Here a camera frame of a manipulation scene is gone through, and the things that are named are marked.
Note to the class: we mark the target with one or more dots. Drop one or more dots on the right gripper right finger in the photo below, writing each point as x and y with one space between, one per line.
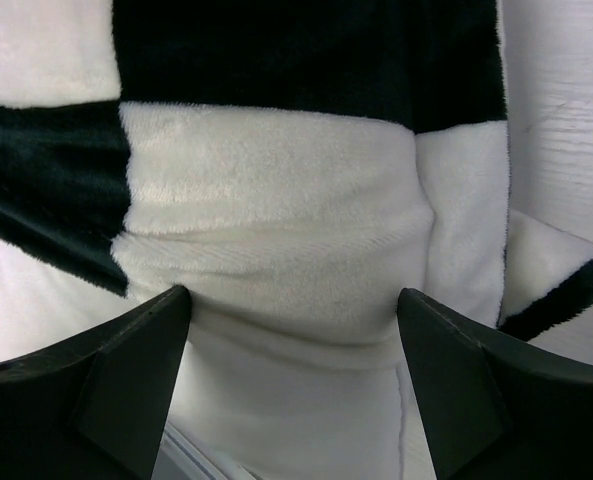
492 406

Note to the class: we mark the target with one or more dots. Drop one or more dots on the black white checkered pillowcase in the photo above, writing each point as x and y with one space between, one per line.
293 231

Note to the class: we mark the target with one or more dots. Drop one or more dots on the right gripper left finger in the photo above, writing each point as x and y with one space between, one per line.
94 406

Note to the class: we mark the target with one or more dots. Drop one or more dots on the white pillow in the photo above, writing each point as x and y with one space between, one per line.
274 415

